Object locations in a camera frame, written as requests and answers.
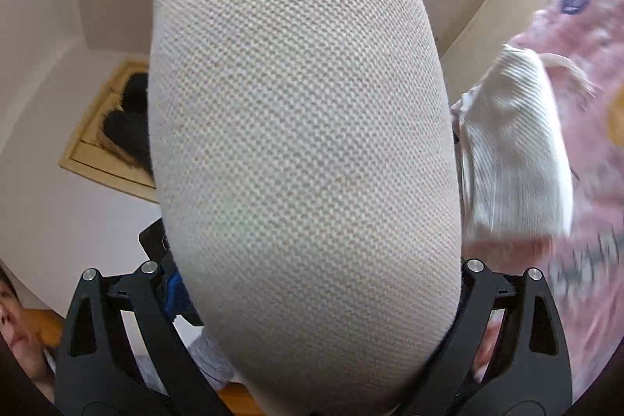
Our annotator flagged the wooden floor tray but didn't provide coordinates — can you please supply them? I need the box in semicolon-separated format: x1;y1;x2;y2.
58;59;159;203

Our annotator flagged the person's face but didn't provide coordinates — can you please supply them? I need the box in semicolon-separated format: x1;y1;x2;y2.
0;267;54;400

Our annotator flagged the pink printed quilt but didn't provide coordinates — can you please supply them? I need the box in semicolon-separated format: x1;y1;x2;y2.
451;0;624;397

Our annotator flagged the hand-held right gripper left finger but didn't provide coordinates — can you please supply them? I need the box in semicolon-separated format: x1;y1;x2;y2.
56;260;230;416

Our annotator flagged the beige zip hoodie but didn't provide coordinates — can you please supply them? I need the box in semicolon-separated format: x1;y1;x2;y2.
147;0;464;416

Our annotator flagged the black shoe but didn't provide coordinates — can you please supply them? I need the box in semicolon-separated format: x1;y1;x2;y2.
116;72;149;110
100;109;154;183

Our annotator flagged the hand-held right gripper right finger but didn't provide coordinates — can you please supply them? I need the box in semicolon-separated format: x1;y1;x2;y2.
395;257;572;416

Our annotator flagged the white knitted cloth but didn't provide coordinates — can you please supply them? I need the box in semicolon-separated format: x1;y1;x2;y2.
451;44;598;237

